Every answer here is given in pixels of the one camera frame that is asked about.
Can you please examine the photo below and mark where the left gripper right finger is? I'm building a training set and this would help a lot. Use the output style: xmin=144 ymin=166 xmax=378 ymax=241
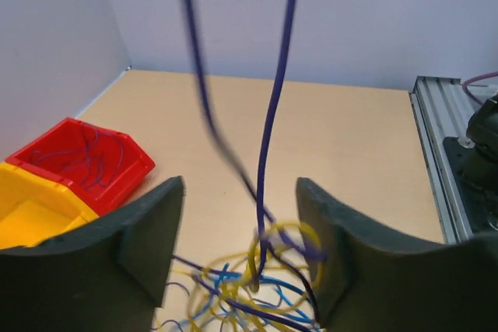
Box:
xmin=296 ymin=177 xmax=497 ymax=331

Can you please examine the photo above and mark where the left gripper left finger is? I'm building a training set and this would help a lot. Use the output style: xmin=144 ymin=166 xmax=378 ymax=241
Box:
xmin=1 ymin=176 xmax=184 ymax=331

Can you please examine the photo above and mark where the wire bundle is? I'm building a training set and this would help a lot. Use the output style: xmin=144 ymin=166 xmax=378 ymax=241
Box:
xmin=153 ymin=0 xmax=330 ymax=332

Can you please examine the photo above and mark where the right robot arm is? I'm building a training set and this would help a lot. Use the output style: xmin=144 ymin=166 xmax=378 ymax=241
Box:
xmin=462 ymin=94 xmax=497 ymax=193

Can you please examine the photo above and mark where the yellow plastic bin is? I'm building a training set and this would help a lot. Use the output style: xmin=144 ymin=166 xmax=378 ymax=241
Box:
xmin=1 ymin=163 xmax=99 ymax=250

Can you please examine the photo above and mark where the red plastic bin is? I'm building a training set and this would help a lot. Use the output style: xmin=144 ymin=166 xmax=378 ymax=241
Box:
xmin=5 ymin=117 xmax=155 ymax=216

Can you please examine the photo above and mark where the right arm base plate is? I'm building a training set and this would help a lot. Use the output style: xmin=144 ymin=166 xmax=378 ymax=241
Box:
xmin=443 ymin=137 xmax=497 ymax=234

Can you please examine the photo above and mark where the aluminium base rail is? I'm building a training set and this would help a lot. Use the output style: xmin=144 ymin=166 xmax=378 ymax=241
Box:
xmin=410 ymin=76 xmax=479 ymax=243

